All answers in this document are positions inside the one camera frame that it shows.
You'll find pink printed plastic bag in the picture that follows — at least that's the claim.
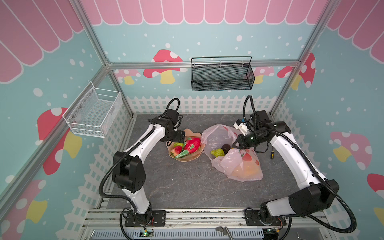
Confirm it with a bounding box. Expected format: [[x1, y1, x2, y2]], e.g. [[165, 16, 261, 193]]
[[201, 124, 263, 182]]

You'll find dark brown round fruit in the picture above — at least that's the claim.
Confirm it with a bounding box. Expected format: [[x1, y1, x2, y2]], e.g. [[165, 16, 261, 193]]
[[221, 144, 232, 155]]

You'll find green custard apple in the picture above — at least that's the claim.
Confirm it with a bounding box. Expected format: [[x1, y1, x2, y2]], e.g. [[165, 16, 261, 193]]
[[211, 149, 226, 158]]

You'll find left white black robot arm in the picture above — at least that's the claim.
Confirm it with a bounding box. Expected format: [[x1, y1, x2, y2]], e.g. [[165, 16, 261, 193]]
[[99, 98, 185, 225]]

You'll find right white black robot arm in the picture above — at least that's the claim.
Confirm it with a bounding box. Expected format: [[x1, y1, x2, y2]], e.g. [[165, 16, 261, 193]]
[[232, 95, 357, 234]]

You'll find red dragon fruit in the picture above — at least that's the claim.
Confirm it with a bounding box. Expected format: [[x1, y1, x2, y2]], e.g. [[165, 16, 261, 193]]
[[184, 137, 201, 155]]

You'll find tan wavy fruit plate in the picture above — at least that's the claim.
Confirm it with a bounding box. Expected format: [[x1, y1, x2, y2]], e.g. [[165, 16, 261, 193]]
[[167, 129, 205, 162]]

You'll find black mesh wall basket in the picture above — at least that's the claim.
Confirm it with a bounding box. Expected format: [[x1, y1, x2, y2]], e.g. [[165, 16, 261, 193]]
[[191, 56, 256, 92]]

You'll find white wire wall basket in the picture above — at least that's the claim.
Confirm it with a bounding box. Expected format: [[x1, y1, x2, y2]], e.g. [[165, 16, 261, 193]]
[[63, 82, 123, 138]]

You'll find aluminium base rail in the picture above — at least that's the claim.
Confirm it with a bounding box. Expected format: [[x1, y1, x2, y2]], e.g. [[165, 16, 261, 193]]
[[78, 208, 336, 240]]

